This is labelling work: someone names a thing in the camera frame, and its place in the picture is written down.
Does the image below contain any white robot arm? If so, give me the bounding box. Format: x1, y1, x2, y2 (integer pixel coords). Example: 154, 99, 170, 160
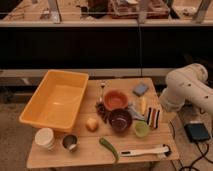
159, 63, 213, 116

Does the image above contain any metal fork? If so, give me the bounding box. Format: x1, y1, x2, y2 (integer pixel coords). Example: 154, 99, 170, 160
99, 81, 106, 102

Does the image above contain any orange ceramic bowl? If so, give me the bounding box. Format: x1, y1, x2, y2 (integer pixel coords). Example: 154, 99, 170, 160
103, 90, 128, 111

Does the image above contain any dark grapes bunch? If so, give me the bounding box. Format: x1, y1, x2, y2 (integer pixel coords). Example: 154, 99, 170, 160
96, 102, 109, 123

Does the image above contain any blue sponge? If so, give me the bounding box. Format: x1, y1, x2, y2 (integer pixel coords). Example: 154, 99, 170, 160
133, 83, 149, 97

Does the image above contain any grey cloth piece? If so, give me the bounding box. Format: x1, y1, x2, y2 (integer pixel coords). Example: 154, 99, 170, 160
127, 104, 145, 121

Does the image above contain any dark purple bowl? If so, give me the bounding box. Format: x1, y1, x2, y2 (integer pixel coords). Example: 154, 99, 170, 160
108, 109, 132, 133

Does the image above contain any wooden table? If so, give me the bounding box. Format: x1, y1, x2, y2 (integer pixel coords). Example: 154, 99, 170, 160
26, 80, 179, 169

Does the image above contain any yellow plastic bin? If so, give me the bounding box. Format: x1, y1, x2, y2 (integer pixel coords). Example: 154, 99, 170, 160
19, 70, 89, 133

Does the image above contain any striped multicolour block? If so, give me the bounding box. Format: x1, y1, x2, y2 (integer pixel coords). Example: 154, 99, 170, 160
147, 108, 160, 129

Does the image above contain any small green cup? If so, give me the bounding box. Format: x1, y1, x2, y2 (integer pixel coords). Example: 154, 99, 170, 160
134, 121, 149, 138

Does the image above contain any green chili pepper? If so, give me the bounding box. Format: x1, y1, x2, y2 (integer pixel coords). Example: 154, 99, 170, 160
99, 137, 119, 163

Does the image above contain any small metal cup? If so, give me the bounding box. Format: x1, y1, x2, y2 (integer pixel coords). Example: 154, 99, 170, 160
62, 134, 78, 152

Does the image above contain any white paper cup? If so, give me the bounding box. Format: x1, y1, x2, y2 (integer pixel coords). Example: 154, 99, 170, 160
34, 128, 55, 149

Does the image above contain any black box on floor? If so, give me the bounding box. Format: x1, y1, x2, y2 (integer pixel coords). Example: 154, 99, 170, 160
184, 123, 211, 142

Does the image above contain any black floor cable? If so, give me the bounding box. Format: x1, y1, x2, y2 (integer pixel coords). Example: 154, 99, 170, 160
169, 119, 213, 171

